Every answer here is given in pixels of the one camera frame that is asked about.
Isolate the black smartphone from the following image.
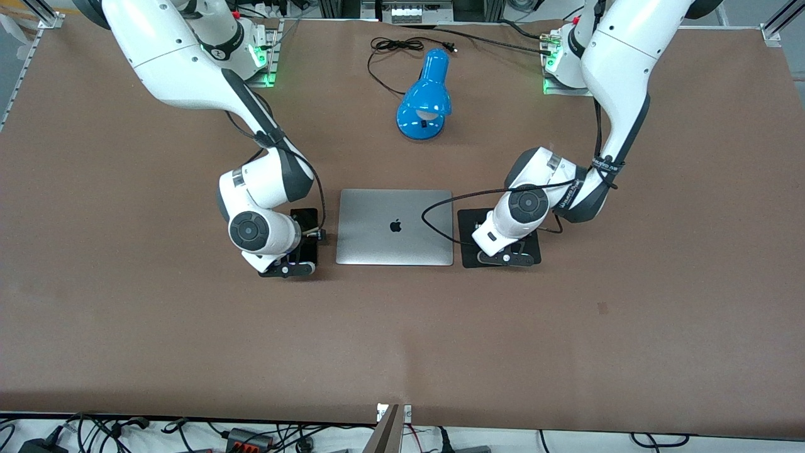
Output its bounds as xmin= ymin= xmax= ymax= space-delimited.
xmin=290 ymin=208 xmax=319 ymax=266

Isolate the black mouse pad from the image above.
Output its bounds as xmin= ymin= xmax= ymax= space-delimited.
xmin=457 ymin=205 xmax=542 ymax=269

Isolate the silver closed laptop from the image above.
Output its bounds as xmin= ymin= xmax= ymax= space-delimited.
xmin=335 ymin=189 xmax=454 ymax=267

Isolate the blue desk lamp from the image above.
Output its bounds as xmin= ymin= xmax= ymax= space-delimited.
xmin=396 ymin=48 xmax=452 ymax=142

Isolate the black box with orange connectors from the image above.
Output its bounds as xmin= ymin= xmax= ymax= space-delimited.
xmin=225 ymin=427 xmax=275 ymax=453

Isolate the white power strip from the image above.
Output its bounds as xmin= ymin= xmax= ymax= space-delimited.
xmin=389 ymin=3 xmax=455 ymax=25

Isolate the black power adapter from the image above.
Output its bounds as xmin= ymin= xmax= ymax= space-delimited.
xmin=18 ymin=435 xmax=69 ymax=453

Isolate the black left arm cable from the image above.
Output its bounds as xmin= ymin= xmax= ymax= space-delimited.
xmin=421 ymin=94 xmax=625 ymax=250

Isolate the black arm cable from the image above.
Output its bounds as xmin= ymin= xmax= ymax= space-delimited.
xmin=421 ymin=94 xmax=625 ymax=250
xmin=223 ymin=88 xmax=328 ymax=245

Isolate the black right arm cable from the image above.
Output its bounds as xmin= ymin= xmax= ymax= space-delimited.
xmin=223 ymin=88 xmax=328 ymax=245

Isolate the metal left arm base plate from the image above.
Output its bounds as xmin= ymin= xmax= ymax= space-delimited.
xmin=542 ymin=31 xmax=595 ymax=97

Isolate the black cable toward arm base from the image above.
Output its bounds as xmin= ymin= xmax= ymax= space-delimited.
xmin=400 ymin=23 xmax=555 ymax=56

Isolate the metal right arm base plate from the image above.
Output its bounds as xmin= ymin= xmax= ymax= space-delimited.
xmin=243 ymin=19 xmax=281 ymax=88

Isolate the grey camera stand post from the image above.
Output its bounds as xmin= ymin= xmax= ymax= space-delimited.
xmin=362 ymin=403 xmax=413 ymax=453

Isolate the black lamp power cord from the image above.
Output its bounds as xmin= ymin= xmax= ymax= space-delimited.
xmin=367 ymin=36 xmax=458 ymax=97

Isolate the tangled black cable bundle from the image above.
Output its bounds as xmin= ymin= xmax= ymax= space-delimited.
xmin=62 ymin=412 xmax=153 ymax=453

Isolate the black looped floor cable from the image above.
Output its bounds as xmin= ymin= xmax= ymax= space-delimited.
xmin=629 ymin=432 xmax=691 ymax=449

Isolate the aluminium frame rail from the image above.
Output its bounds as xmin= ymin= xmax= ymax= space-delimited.
xmin=0 ymin=28 xmax=42 ymax=133

